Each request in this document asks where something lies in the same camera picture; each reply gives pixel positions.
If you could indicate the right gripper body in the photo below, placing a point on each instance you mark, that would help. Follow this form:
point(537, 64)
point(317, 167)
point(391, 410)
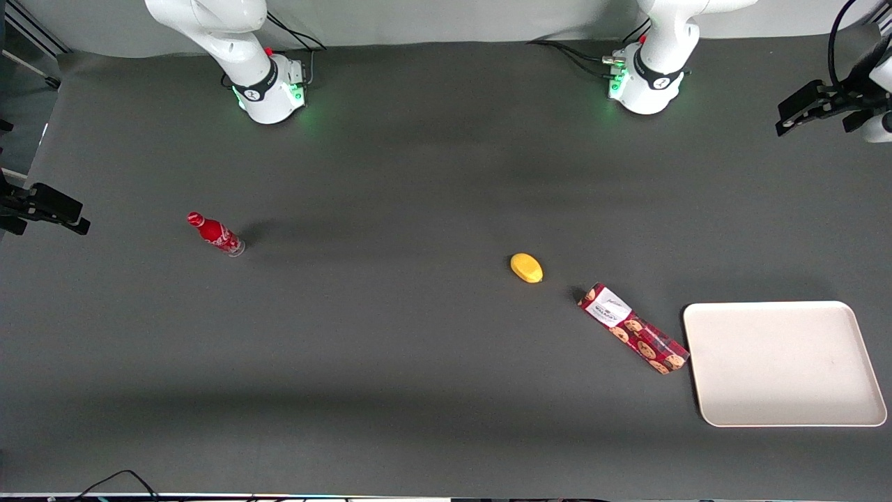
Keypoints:
point(15, 203)

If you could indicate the yellow lemon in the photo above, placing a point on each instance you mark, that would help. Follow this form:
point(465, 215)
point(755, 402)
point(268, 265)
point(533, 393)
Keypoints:
point(526, 268)

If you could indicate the cream rectangular tray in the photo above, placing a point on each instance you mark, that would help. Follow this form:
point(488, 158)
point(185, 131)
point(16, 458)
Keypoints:
point(784, 362)

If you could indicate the red cola bottle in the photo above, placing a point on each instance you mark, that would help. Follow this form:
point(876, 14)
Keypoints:
point(216, 234)

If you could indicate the red cookie box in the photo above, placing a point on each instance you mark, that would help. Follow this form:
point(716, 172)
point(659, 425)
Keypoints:
point(631, 328)

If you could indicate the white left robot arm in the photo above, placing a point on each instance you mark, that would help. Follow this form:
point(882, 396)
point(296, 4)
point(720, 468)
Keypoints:
point(655, 70)

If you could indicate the aluminium frame rail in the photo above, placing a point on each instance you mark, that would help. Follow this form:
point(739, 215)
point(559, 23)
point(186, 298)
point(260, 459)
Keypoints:
point(35, 31)

